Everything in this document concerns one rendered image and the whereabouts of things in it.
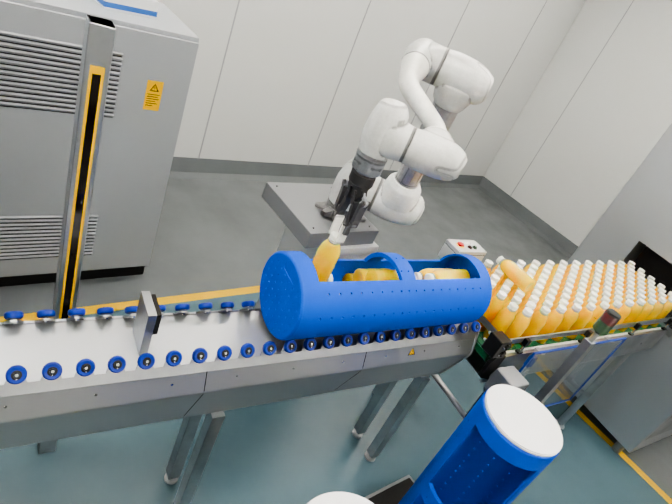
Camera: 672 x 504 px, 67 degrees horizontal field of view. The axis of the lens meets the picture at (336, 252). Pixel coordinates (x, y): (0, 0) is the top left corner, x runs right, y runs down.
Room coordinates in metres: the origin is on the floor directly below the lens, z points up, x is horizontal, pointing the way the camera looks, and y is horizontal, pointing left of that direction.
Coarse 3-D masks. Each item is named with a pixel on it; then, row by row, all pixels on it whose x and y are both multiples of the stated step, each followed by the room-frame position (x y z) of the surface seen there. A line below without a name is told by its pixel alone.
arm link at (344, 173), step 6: (348, 162) 2.05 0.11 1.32; (342, 168) 2.05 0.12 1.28; (348, 168) 2.02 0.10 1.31; (342, 174) 2.02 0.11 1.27; (348, 174) 2.00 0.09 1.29; (336, 180) 2.03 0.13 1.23; (378, 180) 2.04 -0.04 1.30; (336, 186) 2.02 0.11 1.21; (330, 192) 2.05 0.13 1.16; (336, 192) 2.01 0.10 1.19; (372, 192) 2.00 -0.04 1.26; (330, 198) 2.03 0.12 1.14; (336, 198) 2.00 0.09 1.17; (372, 198) 1.99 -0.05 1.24; (348, 210) 2.00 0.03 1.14
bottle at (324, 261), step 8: (328, 240) 1.37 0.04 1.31; (320, 248) 1.36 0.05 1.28; (328, 248) 1.35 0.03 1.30; (336, 248) 1.36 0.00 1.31; (320, 256) 1.34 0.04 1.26; (328, 256) 1.34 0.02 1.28; (336, 256) 1.35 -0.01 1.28; (320, 264) 1.34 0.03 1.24; (328, 264) 1.34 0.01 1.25; (320, 272) 1.34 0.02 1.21; (328, 272) 1.35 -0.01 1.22; (320, 280) 1.34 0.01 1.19
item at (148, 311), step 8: (144, 296) 1.06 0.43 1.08; (152, 296) 1.08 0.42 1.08; (144, 304) 1.03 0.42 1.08; (152, 304) 1.04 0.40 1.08; (136, 312) 1.07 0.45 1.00; (144, 312) 1.02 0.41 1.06; (152, 312) 1.01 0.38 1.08; (160, 312) 1.03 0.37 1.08; (136, 320) 1.06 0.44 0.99; (144, 320) 1.01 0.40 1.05; (152, 320) 1.01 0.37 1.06; (160, 320) 1.03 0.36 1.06; (136, 328) 1.05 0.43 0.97; (144, 328) 1.00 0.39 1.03; (152, 328) 1.01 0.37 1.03; (136, 336) 1.04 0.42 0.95; (144, 336) 1.00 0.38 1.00; (136, 344) 1.02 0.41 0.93; (144, 344) 1.00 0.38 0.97; (144, 352) 1.01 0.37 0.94
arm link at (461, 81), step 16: (448, 64) 1.85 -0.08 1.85; (464, 64) 1.86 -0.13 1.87; (480, 64) 1.90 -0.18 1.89; (448, 80) 1.85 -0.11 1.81; (464, 80) 1.84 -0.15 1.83; (480, 80) 1.85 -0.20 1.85; (448, 96) 1.86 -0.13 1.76; (464, 96) 1.85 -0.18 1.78; (480, 96) 1.86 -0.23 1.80; (448, 112) 1.90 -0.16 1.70; (448, 128) 1.94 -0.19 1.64; (400, 176) 1.99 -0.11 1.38; (416, 176) 1.98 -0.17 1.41; (384, 192) 1.99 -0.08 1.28; (400, 192) 1.97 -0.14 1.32; (416, 192) 2.00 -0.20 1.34; (368, 208) 2.01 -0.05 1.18; (384, 208) 1.99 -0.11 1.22; (400, 208) 1.98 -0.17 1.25; (416, 208) 2.01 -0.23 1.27; (400, 224) 2.02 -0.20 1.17
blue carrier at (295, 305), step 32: (288, 256) 1.33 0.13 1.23; (384, 256) 1.61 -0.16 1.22; (448, 256) 1.92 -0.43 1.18; (288, 288) 1.28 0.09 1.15; (320, 288) 1.28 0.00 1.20; (352, 288) 1.36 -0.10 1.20; (384, 288) 1.44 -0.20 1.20; (416, 288) 1.53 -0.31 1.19; (448, 288) 1.64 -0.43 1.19; (480, 288) 1.75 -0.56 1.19; (288, 320) 1.23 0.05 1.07; (320, 320) 1.25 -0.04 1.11; (352, 320) 1.33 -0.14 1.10; (384, 320) 1.43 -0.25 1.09; (416, 320) 1.53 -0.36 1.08; (448, 320) 1.65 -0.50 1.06
